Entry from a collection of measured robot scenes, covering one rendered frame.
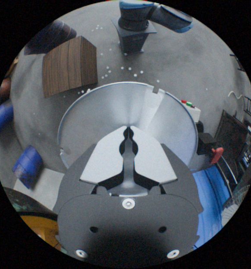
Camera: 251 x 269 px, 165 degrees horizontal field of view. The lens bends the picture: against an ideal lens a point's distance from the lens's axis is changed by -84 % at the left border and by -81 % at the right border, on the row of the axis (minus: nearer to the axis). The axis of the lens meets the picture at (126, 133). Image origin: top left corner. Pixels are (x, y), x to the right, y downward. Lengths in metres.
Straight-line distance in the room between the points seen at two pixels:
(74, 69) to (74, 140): 0.53
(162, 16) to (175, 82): 0.78
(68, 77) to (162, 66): 0.78
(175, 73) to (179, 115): 0.89
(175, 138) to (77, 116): 0.16
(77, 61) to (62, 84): 0.18
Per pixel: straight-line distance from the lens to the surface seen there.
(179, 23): 0.40
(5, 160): 3.41
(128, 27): 0.53
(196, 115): 0.38
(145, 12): 0.40
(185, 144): 0.19
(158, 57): 0.98
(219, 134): 1.81
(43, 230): 0.56
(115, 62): 0.93
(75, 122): 0.16
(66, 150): 0.21
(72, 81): 0.65
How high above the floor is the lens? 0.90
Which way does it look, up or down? 58 degrees down
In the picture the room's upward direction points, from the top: 178 degrees counter-clockwise
